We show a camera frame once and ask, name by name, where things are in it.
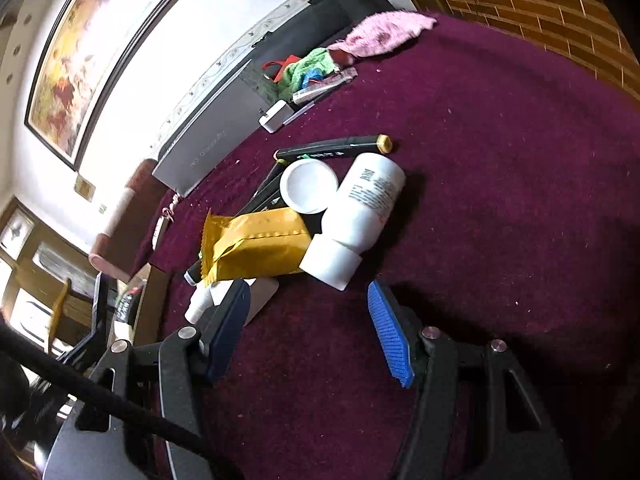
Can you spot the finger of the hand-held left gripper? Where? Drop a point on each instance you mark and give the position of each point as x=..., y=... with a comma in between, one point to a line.
x=97, y=310

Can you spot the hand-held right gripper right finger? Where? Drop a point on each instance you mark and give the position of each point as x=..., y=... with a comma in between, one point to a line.
x=387, y=335

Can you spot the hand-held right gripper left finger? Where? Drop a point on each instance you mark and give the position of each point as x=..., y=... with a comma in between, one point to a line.
x=227, y=335

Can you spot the white dropper bottle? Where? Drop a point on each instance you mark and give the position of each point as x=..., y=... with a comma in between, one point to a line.
x=200, y=305

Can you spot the cardboard box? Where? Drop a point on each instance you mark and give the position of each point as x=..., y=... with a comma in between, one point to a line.
x=150, y=305

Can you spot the small beige box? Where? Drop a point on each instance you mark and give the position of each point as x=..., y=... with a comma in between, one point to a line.
x=262, y=294

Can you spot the black marker green caps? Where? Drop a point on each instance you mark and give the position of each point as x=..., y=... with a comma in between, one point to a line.
x=192, y=275

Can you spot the yellow snack packet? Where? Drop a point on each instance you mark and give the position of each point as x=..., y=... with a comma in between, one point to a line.
x=255, y=245

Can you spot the large white plastic bottle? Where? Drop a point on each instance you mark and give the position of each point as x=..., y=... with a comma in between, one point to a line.
x=360, y=210

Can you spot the wooden chair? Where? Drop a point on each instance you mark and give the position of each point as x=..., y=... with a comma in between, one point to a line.
x=57, y=310

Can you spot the brown chair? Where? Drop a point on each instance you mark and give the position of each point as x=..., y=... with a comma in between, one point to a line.
x=125, y=220

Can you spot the dark framed picture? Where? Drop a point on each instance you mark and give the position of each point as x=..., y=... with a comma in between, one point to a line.
x=15, y=232

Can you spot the long grey box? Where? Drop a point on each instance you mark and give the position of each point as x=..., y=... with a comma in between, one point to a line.
x=205, y=140

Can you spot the black marker yellow cap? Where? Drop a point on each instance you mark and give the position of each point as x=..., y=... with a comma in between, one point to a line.
x=330, y=146

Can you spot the small white box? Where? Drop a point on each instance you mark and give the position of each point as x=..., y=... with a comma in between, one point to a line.
x=276, y=116

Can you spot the silver pen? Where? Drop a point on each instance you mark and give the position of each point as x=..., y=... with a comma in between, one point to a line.
x=300, y=112

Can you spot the large framed painting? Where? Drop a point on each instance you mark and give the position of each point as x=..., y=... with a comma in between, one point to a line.
x=95, y=55

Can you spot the green cloth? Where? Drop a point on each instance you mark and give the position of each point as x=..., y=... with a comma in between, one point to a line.
x=310, y=65

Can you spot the pink cloth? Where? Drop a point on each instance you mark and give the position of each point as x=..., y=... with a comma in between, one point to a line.
x=380, y=35

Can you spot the black sofa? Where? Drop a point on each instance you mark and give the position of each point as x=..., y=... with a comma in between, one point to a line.
x=340, y=15

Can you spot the small gold wall frame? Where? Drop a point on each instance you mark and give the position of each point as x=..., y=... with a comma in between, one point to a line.
x=84, y=188

